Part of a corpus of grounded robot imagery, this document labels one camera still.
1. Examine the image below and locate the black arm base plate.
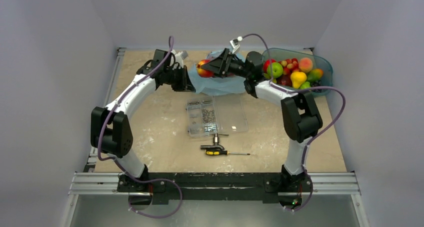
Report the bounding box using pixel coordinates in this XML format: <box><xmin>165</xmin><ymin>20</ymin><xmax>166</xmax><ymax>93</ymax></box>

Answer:
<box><xmin>117</xmin><ymin>172</ymin><xmax>313</xmax><ymax>206</ymax></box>

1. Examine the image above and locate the teal transparent plastic bin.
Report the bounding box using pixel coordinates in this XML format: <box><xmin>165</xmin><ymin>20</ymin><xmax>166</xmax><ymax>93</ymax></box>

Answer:
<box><xmin>262</xmin><ymin>48</ymin><xmax>333</xmax><ymax>91</ymax></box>

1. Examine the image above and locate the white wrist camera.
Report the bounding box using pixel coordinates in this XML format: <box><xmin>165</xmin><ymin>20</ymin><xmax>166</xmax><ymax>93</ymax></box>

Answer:
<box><xmin>229</xmin><ymin>36</ymin><xmax>243</xmax><ymax>55</ymax></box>
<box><xmin>171</xmin><ymin>49</ymin><xmax>189</xmax><ymax>68</ymax></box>

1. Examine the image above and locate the light blue printed plastic bag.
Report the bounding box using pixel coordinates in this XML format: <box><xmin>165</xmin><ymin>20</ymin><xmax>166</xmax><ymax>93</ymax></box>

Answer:
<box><xmin>187</xmin><ymin>64</ymin><xmax>245</xmax><ymax>96</ymax></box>

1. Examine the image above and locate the aluminium frame rail front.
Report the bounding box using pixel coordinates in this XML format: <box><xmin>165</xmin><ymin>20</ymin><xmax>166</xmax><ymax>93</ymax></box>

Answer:
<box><xmin>68</xmin><ymin>172</ymin><xmax>361</xmax><ymax>195</ymax></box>

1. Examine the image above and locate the red yellow fake apple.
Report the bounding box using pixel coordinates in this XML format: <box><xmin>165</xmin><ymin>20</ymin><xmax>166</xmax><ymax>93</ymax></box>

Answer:
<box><xmin>196</xmin><ymin>59</ymin><xmax>214</xmax><ymax>78</ymax></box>

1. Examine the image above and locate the yellow fake pear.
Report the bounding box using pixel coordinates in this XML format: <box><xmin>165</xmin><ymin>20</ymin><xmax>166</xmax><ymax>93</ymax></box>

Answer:
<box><xmin>290</xmin><ymin>71</ymin><xmax>307</xmax><ymax>89</ymax></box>

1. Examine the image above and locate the fake mango green red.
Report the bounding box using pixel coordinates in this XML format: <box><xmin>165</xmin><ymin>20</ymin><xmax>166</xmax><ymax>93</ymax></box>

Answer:
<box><xmin>307</xmin><ymin>68</ymin><xmax>324</xmax><ymax>83</ymax></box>

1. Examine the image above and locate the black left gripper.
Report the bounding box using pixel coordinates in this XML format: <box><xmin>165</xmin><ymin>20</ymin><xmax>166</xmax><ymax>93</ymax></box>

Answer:
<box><xmin>164</xmin><ymin>65</ymin><xmax>196</xmax><ymax>92</ymax></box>

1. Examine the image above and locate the green fake lumpy fruit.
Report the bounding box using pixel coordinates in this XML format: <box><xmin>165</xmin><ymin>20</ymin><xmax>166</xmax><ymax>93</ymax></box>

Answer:
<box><xmin>299</xmin><ymin>81</ymin><xmax>311</xmax><ymax>90</ymax></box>

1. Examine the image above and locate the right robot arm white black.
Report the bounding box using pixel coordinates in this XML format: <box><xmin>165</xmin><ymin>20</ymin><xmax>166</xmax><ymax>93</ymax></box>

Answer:
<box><xmin>196</xmin><ymin>48</ymin><xmax>323</xmax><ymax>193</ymax></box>

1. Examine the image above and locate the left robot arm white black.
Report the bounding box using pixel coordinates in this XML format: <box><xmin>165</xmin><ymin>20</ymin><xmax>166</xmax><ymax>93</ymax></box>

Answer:
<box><xmin>90</xmin><ymin>49</ymin><xmax>194</xmax><ymax>192</ymax></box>

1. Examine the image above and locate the aluminium frame rail left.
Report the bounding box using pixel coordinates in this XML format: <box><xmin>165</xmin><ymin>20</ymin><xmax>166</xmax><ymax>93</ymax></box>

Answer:
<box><xmin>83</xmin><ymin>47</ymin><xmax>127</xmax><ymax>173</ymax></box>

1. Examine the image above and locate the clear plastic screw organizer box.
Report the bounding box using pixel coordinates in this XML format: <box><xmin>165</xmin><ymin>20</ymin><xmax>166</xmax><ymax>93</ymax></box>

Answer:
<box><xmin>185</xmin><ymin>94</ymin><xmax>249</xmax><ymax>138</ymax></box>

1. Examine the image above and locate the fake peach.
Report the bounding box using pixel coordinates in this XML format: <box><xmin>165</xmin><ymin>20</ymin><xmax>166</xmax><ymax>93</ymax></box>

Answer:
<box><xmin>298</xmin><ymin>57</ymin><xmax>314</xmax><ymax>74</ymax></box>

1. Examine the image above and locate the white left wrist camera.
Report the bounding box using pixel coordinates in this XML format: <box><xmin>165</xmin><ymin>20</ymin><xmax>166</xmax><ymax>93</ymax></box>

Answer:
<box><xmin>171</xmin><ymin>49</ymin><xmax>189</xmax><ymax>68</ymax></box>

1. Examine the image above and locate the aluminium frame rail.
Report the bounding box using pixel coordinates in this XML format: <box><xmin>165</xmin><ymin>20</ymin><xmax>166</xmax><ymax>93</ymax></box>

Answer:
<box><xmin>83</xmin><ymin>47</ymin><xmax>127</xmax><ymax>173</ymax></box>
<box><xmin>68</xmin><ymin>172</ymin><xmax>361</xmax><ymax>195</ymax></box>

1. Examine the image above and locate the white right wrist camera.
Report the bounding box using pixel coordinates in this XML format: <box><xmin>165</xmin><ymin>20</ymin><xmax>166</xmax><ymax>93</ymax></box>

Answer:
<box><xmin>229</xmin><ymin>36</ymin><xmax>243</xmax><ymax>55</ymax></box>

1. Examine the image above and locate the yellow black screwdriver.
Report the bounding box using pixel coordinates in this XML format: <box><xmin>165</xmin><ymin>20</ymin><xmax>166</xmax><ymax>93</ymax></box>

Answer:
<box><xmin>205</xmin><ymin>149</ymin><xmax>251</xmax><ymax>156</ymax></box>

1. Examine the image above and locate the black metal hand tool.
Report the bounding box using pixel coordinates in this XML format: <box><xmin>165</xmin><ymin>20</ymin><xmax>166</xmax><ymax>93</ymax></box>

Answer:
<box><xmin>200</xmin><ymin>133</ymin><xmax>229</xmax><ymax>150</ymax></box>

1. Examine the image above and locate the dark red fake apple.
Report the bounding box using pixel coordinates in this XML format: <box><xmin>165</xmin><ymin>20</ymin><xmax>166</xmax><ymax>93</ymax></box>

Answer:
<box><xmin>276</xmin><ymin>75</ymin><xmax>293</xmax><ymax>87</ymax></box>

